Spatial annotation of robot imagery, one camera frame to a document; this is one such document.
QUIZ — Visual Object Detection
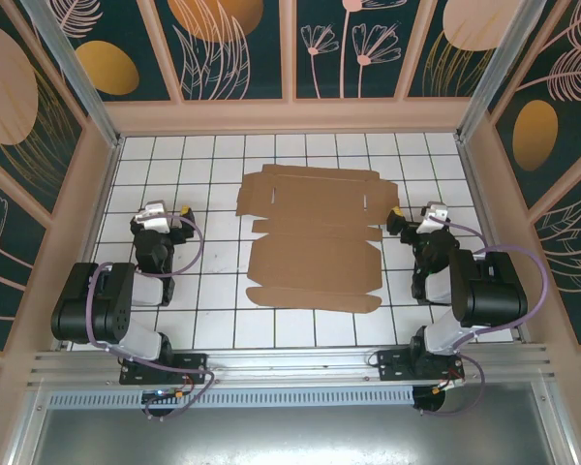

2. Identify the slotted grey cable duct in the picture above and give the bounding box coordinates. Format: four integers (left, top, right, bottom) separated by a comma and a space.
45, 386, 416, 409

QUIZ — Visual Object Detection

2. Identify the brown cardboard box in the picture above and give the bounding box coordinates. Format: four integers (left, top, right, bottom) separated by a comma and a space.
233, 164, 400, 316

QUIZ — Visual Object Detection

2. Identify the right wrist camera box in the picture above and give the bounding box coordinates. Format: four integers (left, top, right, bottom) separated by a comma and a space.
419, 201, 450, 225

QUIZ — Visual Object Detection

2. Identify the grey metal panel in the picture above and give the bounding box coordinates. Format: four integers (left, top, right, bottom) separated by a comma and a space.
28, 382, 561, 465

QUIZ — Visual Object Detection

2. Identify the aluminium frame post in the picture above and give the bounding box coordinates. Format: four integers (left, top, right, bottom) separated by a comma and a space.
453, 0, 546, 145
18, 0, 123, 149

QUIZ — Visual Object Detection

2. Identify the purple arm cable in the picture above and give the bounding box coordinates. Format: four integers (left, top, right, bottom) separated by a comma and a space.
85, 215, 217, 421
418, 215, 549, 418

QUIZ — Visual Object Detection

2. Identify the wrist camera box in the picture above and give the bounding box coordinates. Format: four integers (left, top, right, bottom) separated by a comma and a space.
419, 201, 450, 225
134, 200, 171, 232

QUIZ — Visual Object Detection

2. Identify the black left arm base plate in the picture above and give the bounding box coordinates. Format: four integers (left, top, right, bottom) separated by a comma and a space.
119, 352, 209, 387

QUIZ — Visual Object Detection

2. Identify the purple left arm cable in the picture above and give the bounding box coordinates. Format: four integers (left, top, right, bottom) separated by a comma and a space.
85, 215, 217, 421

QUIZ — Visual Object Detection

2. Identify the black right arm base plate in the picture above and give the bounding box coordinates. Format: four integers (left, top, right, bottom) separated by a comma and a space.
376, 349, 466, 385

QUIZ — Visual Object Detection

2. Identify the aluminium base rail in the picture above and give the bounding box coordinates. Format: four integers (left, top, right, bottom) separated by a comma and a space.
26, 342, 562, 389

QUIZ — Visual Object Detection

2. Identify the aluminium table edge rail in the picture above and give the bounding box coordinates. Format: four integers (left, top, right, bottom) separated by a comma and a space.
456, 138, 533, 344
52, 138, 125, 353

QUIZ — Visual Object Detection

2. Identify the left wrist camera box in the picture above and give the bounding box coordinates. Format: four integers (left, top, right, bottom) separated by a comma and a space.
134, 200, 171, 232

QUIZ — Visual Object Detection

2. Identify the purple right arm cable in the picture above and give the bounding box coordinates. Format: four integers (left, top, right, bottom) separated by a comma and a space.
418, 215, 549, 418

